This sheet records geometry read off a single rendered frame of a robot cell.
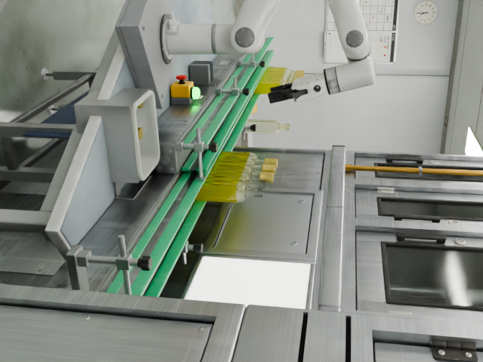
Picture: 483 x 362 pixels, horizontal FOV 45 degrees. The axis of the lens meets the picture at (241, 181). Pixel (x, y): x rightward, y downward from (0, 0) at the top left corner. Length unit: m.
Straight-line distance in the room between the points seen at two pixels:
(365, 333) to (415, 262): 0.94
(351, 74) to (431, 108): 6.36
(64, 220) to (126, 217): 0.22
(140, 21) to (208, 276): 0.72
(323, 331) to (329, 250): 0.88
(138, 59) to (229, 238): 0.60
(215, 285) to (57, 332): 0.71
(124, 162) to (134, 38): 0.35
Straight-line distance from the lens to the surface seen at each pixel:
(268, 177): 1.88
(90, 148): 1.53
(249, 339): 0.86
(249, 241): 1.78
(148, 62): 1.73
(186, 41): 1.86
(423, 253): 1.86
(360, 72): 1.65
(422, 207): 2.13
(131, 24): 1.66
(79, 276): 1.25
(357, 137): 8.05
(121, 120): 1.57
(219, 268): 1.65
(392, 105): 7.93
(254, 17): 1.76
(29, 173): 2.16
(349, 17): 1.65
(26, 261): 1.88
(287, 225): 1.86
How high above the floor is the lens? 1.37
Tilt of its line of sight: 10 degrees down
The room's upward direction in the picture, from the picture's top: 93 degrees clockwise
